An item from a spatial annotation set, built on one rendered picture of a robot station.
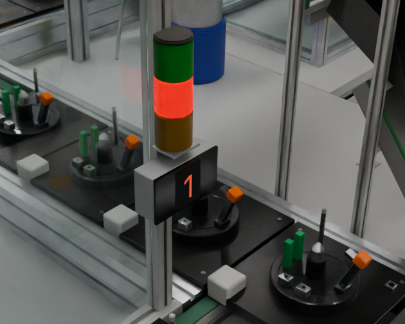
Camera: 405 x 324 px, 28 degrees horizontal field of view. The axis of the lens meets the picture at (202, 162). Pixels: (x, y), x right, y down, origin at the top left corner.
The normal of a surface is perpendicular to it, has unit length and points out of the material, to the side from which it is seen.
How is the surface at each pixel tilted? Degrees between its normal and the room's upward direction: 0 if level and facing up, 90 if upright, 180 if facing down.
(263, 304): 0
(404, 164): 90
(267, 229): 0
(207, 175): 90
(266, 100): 0
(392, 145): 90
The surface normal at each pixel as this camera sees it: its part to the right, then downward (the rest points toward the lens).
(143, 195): -0.67, 0.39
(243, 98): 0.02, -0.85
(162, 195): 0.74, 0.37
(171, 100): -0.05, 0.53
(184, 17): -0.38, 0.48
